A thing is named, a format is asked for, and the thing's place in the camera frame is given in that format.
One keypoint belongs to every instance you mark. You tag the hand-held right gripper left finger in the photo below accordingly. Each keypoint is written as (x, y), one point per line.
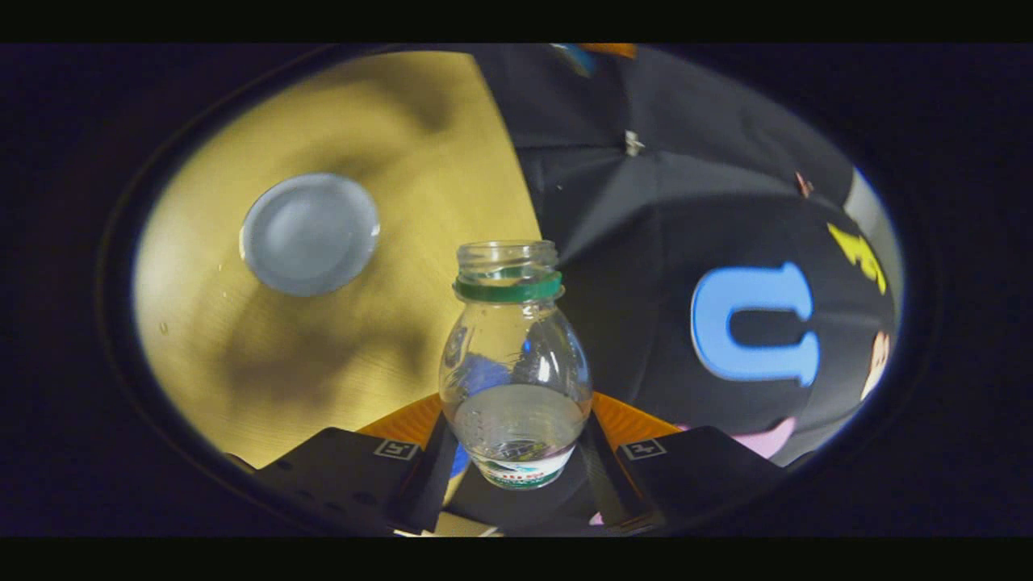
(428, 492)

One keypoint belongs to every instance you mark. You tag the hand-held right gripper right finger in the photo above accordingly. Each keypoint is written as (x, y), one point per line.
(601, 484)

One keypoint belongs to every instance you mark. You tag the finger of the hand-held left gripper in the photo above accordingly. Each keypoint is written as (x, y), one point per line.
(609, 49)

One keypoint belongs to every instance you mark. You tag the clear plastic water bottle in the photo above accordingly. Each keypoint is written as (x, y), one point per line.
(516, 363)

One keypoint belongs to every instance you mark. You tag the blue white teacup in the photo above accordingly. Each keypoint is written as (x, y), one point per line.
(311, 234)

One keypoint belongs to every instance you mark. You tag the metal cloth clip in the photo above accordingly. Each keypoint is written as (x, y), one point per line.
(634, 143)

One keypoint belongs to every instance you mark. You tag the black backdrop cloth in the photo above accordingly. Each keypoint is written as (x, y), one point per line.
(646, 242)

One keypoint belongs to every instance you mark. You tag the red cloth clip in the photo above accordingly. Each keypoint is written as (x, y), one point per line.
(803, 184)

